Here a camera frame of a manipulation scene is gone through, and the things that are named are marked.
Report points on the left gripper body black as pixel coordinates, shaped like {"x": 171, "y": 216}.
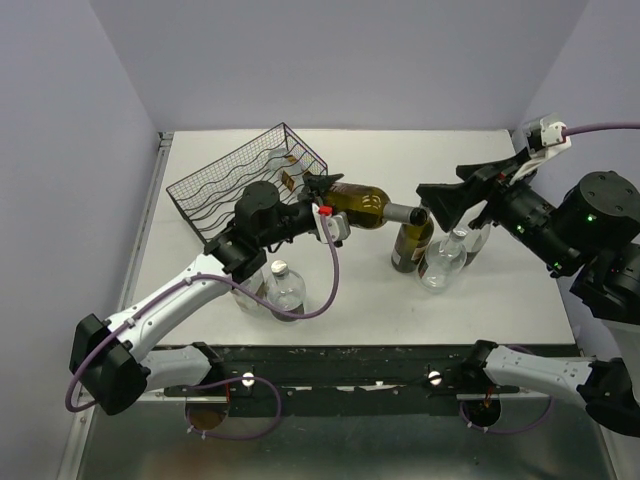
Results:
{"x": 302, "y": 218}

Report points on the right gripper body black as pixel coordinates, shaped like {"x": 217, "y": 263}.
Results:
{"x": 511, "y": 203}

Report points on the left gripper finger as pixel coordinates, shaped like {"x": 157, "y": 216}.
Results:
{"x": 339, "y": 228}
{"x": 319, "y": 185}

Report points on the clear square bottle black label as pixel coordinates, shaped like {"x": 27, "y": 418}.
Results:
{"x": 290, "y": 170}

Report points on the olive green wine bottle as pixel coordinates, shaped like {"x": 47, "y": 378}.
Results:
{"x": 369, "y": 207}

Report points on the black wire wine rack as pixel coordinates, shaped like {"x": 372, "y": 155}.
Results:
{"x": 205, "y": 199}

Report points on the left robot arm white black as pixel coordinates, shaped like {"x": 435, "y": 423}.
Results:
{"x": 113, "y": 359}

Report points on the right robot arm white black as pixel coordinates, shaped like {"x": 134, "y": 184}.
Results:
{"x": 588, "y": 237}

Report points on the tall clear frosted bottle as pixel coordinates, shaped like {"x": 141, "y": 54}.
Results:
{"x": 474, "y": 241}

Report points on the green open wine bottle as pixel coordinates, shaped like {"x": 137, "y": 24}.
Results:
{"x": 410, "y": 245}

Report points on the round clear flask bottle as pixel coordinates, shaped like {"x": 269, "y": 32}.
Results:
{"x": 442, "y": 262}

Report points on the round clear bottle silver cap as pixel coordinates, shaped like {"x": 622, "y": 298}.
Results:
{"x": 286, "y": 290}

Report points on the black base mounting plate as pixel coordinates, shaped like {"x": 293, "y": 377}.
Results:
{"x": 341, "y": 381}

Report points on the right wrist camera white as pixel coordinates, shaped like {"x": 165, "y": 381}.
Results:
{"x": 542, "y": 139}

